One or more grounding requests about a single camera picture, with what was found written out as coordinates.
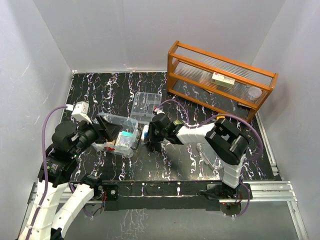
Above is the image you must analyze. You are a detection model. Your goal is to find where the clear medicine kit box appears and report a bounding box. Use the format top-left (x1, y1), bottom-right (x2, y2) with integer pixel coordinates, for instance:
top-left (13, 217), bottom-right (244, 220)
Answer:
top-left (92, 112), bottom-right (141, 158)

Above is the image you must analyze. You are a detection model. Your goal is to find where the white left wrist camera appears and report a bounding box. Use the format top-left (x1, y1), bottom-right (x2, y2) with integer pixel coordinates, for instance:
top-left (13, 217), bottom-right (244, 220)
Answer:
top-left (66, 101), bottom-right (92, 125)

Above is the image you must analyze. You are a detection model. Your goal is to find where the orange wooden shelf rack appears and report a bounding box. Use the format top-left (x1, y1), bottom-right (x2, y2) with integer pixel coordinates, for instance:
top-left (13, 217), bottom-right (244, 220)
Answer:
top-left (167, 41), bottom-right (279, 123)

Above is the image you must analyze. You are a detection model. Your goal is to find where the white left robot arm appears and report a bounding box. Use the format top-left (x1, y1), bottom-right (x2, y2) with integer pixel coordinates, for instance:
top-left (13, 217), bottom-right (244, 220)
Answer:
top-left (18, 116), bottom-right (123, 240)

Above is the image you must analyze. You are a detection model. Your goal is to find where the clear compartment organizer tray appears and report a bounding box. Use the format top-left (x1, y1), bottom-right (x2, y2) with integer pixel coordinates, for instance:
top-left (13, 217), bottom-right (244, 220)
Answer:
top-left (130, 92), bottom-right (162, 125)

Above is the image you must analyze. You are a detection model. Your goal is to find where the teal topped packet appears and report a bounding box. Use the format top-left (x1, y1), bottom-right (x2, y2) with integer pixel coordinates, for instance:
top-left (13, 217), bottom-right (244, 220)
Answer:
top-left (115, 131), bottom-right (133, 148)

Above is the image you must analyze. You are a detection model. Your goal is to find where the clear kit box lid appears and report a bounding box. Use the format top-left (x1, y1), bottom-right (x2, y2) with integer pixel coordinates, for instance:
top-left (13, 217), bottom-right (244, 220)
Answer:
top-left (196, 143), bottom-right (224, 171)

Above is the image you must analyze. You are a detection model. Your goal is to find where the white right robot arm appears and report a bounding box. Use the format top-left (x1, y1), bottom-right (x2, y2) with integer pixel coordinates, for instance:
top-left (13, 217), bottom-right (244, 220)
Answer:
top-left (141, 112), bottom-right (249, 199)

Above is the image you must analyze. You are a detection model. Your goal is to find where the blue white bandage roll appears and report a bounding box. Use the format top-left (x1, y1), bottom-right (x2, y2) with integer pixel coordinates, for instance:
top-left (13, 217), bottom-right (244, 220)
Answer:
top-left (141, 124), bottom-right (149, 141)

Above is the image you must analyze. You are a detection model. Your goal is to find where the green wind oil box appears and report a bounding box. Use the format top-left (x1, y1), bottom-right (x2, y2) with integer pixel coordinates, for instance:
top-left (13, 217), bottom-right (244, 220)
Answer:
top-left (173, 120), bottom-right (183, 126)

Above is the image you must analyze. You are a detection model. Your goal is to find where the clear plastic cup on shelf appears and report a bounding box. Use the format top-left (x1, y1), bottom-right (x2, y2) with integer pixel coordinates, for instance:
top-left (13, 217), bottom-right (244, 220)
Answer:
top-left (247, 86), bottom-right (263, 102)

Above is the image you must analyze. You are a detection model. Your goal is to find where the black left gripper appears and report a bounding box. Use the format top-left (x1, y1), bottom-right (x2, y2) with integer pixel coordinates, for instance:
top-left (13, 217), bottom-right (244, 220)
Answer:
top-left (70, 114), bottom-right (123, 157)

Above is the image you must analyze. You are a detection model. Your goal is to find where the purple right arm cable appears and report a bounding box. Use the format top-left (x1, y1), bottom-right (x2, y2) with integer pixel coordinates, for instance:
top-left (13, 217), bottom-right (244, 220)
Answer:
top-left (153, 99), bottom-right (265, 217)

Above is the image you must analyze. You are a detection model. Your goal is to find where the brown syrup bottle orange cap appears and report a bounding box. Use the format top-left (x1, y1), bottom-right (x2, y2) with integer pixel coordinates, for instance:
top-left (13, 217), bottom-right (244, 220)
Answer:
top-left (107, 140), bottom-right (117, 146)

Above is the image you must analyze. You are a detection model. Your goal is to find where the cream medicine box on shelf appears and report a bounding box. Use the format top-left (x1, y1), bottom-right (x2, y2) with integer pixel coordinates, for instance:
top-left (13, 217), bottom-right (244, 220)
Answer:
top-left (211, 72), bottom-right (235, 88)

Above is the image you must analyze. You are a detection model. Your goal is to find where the black front mounting rail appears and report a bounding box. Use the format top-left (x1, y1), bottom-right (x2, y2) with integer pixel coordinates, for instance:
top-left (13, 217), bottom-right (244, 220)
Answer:
top-left (91, 180), bottom-right (253, 212)

